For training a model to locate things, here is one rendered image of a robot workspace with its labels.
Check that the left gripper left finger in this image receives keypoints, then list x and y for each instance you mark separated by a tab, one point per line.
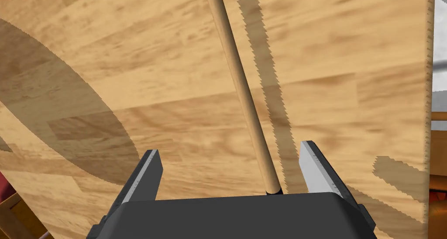
141	181

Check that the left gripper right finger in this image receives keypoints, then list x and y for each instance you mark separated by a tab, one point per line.
319	174

